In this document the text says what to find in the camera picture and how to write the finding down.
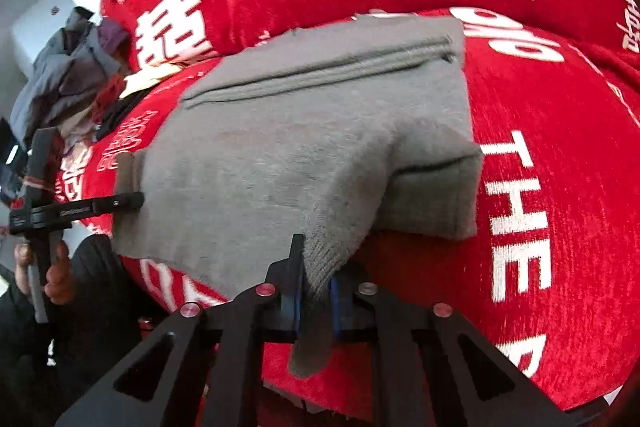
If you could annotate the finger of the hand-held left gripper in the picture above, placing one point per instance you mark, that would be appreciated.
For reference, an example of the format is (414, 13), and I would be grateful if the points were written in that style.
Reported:
(120, 202)

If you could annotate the person's left hand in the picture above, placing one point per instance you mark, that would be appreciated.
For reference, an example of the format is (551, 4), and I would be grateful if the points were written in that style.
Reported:
(59, 279)

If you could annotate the dark red cloth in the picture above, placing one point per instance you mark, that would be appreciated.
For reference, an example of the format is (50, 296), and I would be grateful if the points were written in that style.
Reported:
(107, 99)

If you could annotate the red printed sofa cover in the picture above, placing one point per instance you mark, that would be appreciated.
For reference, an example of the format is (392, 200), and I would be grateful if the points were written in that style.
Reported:
(540, 167)

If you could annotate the purple cloth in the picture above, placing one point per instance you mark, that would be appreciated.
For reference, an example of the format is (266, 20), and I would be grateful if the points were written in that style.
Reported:
(114, 37)

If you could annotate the grey knit sweater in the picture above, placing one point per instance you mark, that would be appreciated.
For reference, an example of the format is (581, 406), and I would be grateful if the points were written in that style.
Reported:
(275, 147)

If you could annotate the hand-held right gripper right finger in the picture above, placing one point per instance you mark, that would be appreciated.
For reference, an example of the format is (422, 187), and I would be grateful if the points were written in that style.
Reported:
(334, 304)

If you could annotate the cream cloth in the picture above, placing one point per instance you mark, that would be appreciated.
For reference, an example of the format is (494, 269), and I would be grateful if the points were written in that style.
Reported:
(147, 79)

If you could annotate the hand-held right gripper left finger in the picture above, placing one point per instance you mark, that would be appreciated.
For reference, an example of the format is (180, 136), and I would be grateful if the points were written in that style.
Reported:
(295, 307)

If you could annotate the person's black clothing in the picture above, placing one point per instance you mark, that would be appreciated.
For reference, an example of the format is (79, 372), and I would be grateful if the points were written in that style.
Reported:
(95, 307)

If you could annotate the black cloth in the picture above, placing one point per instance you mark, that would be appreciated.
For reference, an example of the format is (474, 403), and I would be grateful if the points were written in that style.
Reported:
(117, 117)

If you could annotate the grey cloth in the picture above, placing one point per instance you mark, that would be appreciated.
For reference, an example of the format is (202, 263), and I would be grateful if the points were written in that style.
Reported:
(55, 77)

